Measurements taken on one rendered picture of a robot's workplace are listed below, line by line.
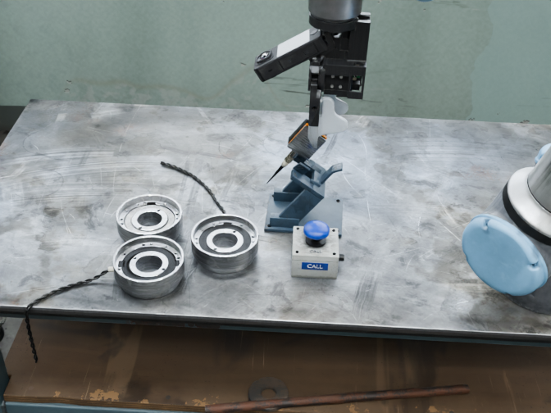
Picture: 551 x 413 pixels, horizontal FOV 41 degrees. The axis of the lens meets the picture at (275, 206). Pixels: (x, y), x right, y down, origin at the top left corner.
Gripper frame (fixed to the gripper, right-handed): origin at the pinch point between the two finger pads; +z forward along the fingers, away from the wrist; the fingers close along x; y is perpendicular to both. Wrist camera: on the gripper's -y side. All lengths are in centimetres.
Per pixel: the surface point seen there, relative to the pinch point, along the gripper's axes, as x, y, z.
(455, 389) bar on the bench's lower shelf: -15, 28, 40
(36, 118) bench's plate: 25, -56, 16
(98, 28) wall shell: 146, -82, 50
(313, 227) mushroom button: -12.3, 1.5, 8.8
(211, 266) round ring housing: -16.6, -13.6, 14.5
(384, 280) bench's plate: -14.5, 13.0, 16.3
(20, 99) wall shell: 144, -116, 81
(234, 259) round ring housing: -16.3, -10.0, 12.9
